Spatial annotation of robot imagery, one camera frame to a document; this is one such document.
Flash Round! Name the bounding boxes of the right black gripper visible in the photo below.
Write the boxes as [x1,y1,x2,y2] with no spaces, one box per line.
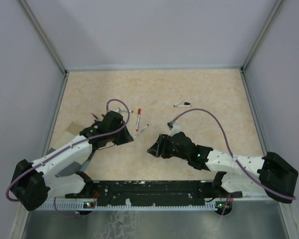
[148,133,189,161]

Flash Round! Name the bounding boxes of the blue end white pen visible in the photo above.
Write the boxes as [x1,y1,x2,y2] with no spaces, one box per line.
[134,124,149,139]

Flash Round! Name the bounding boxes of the red capped white pen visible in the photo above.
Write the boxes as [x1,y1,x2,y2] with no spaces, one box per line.
[136,108,142,132]

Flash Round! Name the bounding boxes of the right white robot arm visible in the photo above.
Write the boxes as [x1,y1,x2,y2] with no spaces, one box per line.
[147,132,299,204]

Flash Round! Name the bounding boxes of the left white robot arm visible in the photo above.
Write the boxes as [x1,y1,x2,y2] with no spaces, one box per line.
[7,111,134,211]

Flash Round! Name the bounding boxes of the black tip white pen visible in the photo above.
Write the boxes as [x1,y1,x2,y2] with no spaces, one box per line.
[173,99,185,107]

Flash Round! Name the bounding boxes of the black capped white pen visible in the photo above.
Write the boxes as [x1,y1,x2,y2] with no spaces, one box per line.
[174,102,191,108]

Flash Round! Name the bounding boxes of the brown cardboard piece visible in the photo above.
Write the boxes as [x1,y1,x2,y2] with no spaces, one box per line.
[66,122,84,135]

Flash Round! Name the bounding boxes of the grey tape patch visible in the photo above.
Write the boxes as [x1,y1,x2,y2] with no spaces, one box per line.
[42,148,81,180]

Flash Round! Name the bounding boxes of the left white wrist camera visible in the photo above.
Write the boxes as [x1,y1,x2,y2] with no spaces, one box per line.
[110,108,123,114]

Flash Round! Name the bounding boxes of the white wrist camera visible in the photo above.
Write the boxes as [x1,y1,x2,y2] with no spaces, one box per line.
[110,108,123,114]
[167,121,181,136]

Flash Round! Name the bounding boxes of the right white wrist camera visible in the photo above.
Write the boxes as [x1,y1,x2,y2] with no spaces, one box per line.
[167,121,181,136]

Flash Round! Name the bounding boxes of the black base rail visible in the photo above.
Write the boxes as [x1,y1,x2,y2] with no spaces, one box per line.
[65,180,229,207]

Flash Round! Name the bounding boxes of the white slotted cable duct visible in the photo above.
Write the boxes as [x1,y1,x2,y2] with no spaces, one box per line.
[42,200,231,212]

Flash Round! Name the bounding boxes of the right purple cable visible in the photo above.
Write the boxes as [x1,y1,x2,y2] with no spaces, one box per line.
[168,108,297,201]

